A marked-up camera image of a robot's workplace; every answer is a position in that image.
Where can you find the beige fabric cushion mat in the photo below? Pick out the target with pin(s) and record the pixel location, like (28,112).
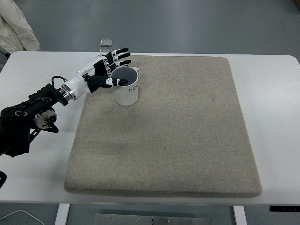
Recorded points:
(184,137)

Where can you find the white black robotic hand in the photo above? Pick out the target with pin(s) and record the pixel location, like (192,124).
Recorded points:
(97,74)

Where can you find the black desk control panel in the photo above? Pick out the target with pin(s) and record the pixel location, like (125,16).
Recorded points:
(284,208)

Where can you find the white table leg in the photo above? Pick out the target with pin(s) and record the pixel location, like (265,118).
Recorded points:
(62,214)
(239,215)

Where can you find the grey floor socket box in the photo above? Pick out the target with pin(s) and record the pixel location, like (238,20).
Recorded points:
(105,45)

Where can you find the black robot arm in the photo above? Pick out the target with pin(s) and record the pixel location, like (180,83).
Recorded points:
(20,124)

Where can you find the left white table leg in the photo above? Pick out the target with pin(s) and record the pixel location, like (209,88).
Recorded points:
(62,214)

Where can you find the white ribbed cup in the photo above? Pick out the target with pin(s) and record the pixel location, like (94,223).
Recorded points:
(127,94)

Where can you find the cream white jacket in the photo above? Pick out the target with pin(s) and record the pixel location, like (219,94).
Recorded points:
(15,32)

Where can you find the right white table leg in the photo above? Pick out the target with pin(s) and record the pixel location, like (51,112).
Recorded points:
(239,215)

